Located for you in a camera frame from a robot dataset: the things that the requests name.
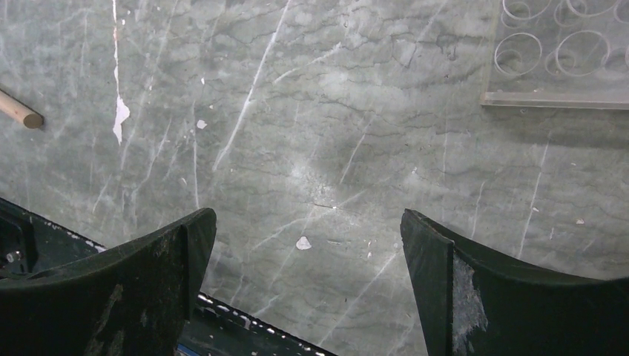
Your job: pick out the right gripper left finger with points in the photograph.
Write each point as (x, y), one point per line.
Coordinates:
(133, 299)

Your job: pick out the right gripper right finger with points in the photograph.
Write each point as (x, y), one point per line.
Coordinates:
(474, 300)

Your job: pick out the wooden dowel rod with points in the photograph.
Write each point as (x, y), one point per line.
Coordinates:
(20, 113)

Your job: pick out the clear acrylic tube rack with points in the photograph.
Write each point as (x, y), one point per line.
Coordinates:
(559, 54)

